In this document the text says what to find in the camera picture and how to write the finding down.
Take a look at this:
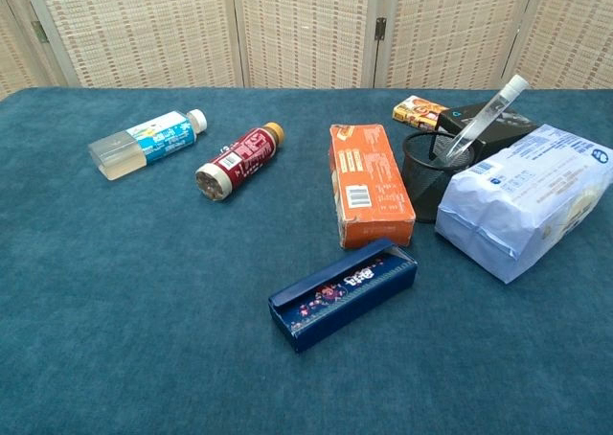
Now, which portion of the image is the clear plastic tube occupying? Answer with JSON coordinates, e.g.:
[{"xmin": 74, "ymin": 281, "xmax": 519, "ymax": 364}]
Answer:
[{"xmin": 443, "ymin": 74, "xmax": 532, "ymax": 164}]

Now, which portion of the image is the orange cardboard box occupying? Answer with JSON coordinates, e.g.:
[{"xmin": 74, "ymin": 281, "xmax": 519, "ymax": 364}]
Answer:
[{"xmin": 328, "ymin": 123, "xmax": 417, "ymax": 250}]

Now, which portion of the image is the red label drink bottle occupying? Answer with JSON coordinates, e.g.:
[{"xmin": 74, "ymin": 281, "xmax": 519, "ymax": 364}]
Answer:
[{"xmin": 194, "ymin": 121, "xmax": 285, "ymax": 203}]

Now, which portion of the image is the dark blue pencil case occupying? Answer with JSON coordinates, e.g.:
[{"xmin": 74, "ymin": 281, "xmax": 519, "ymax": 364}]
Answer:
[{"xmin": 267, "ymin": 237, "xmax": 419, "ymax": 354}]

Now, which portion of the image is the black mesh pen cup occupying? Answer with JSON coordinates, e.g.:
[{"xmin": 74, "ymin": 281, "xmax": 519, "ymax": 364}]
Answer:
[{"xmin": 400, "ymin": 130, "xmax": 478, "ymax": 224}]

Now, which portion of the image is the yellow curry box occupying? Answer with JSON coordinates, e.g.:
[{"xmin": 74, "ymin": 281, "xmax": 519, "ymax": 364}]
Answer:
[{"xmin": 392, "ymin": 95, "xmax": 450, "ymax": 132}]

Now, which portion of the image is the clear bottle blue label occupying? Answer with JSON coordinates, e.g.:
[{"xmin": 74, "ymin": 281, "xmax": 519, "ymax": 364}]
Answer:
[{"xmin": 87, "ymin": 108, "xmax": 209, "ymax": 182}]

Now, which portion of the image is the blue table cloth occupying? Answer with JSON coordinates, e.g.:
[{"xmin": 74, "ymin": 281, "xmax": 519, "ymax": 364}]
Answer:
[{"xmin": 0, "ymin": 86, "xmax": 613, "ymax": 435}]

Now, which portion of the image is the black cardboard box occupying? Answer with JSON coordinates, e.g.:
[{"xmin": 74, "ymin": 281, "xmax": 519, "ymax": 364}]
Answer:
[{"xmin": 436, "ymin": 103, "xmax": 541, "ymax": 166}]

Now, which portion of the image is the light blue tissue pack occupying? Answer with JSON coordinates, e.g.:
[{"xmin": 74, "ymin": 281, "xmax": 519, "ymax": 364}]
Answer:
[{"xmin": 434, "ymin": 124, "xmax": 613, "ymax": 285}]

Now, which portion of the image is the woven folding screen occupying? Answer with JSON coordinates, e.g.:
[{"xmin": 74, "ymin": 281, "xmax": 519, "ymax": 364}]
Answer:
[{"xmin": 0, "ymin": 0, "xmax": 613, "ymax": 102}]

